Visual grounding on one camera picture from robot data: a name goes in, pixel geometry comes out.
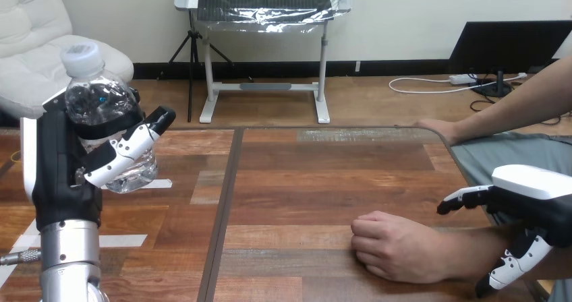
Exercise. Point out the clear water bottle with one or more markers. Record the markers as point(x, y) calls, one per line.
point(96, 99)

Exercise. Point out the white desk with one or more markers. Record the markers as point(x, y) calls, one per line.
point(263, 86)

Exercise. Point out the black tripod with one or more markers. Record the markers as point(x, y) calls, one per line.
point(192, 59)

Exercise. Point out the white cushioned chair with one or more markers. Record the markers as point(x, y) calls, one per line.
point(31, 45)

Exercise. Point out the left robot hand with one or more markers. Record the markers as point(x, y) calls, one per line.
point(58, 175)

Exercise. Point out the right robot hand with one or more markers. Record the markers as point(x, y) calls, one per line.
point(536, 206)

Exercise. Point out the foil sheet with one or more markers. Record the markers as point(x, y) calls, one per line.
point(268, 16)

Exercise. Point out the white power strip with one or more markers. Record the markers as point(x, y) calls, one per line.
point(462, 79)

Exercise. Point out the dark screen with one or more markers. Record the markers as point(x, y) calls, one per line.
point(505, 45)

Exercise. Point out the person's forearm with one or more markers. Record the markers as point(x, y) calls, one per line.
point(523, 101)
point(485, 253)

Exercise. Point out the person's body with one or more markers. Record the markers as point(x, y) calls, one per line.
point(491, 155)

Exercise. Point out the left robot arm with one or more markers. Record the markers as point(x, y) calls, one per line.
point(69, 255)

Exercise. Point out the person's hand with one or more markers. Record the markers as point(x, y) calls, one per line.
point(440, 128)
point(402, 246)

